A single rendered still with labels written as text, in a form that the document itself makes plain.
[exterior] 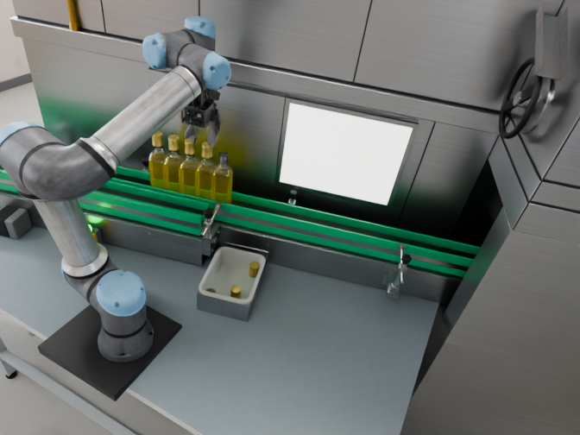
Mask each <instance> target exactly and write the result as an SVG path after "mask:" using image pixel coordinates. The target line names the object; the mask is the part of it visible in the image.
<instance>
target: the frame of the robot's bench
mask: <svg viewBox="0 0 580 435"><path fill-rule="evenodd" d="M0 368H1V370H2V371H3V373H5V376H6V378H7V379H12V378H14V377H16V375H17V371H16V370H19V371H20V372H22V373H23V374H25V375H26V376H27V377H29V378H30V379H32V380H33V381H35V382H37V383H38V384H40V385H41V386H43V387H44V388H45V389H47V390H48V391H50V392H51V393H53V394H54V395H56V396H57V397H59V398H60V399H62V400H63V401H64V402H66V403H67V404H69V405H70V406H72V407H74V408H75V409H77V410H78V411H80V412H81V413H82V414H84V415H85V416H87V417H88V418H90V419H92V420H93V421H95V422H96V423H98V424H99V425H101V426H102V427H103V428H105V429H106V430H108V431H109V432H111V433H113V434H114V435H135V434H134V433H133V432H131V431H130V430H128V429H127V428H125V427H124V426H122V425H120V424H119V423H117V422H116V421H115V420H113V419H112V418H110V417H109V416H107V415H106V414H104V413H102V412H100V411H99V410H97V408H95V407H93V406H92V405H90V404H89V403H87V402H86V401H84V400H82V399H81V398H79V397H78V396H77V395H76V394H74V393H72V392H71V391H69V390H68V389H66V388H64V387H62V386H61V385H60V384H59V383H57V382H56V381H54V380H52V379H51V378H49V377H48V376H46V375H44V374H43V373H42V372H40V371H39V370H38V369H36V368H34V367H33V366H31V365H30V364H28V363H26V362H24V361H23V360H22V359H21V358H19V357H18V356H16V355H14V354H13V353H11V352H10V351H8V350H7V349H6V347H5V345H4V343H3V340H2V339H1V337H0Z"/></svg>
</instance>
